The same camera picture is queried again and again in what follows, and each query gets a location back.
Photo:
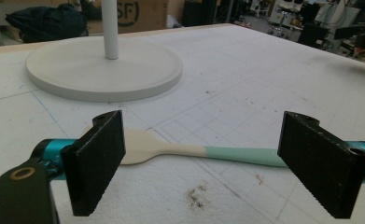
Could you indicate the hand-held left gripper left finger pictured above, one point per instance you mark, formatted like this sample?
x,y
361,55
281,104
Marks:
x,y
91,165

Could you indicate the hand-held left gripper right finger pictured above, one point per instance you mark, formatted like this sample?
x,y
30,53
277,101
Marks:
x,y
323,165

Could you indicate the white round stand with pole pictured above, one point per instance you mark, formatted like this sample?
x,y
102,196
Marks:
x,y
105,70

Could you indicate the dark bag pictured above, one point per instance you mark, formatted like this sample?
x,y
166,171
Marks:
x,y
46,23

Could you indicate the cardboard box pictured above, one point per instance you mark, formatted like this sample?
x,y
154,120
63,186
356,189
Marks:
x,y
133,15

